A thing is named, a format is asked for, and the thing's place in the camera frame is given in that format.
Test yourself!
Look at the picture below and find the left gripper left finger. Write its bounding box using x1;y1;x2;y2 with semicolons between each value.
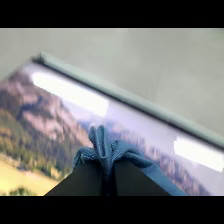
44;161;104;197

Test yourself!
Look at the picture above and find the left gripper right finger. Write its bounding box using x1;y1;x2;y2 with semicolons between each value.
113;157;172;197

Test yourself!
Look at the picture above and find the blue garment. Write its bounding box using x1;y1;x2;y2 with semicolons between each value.
72;124;188;197

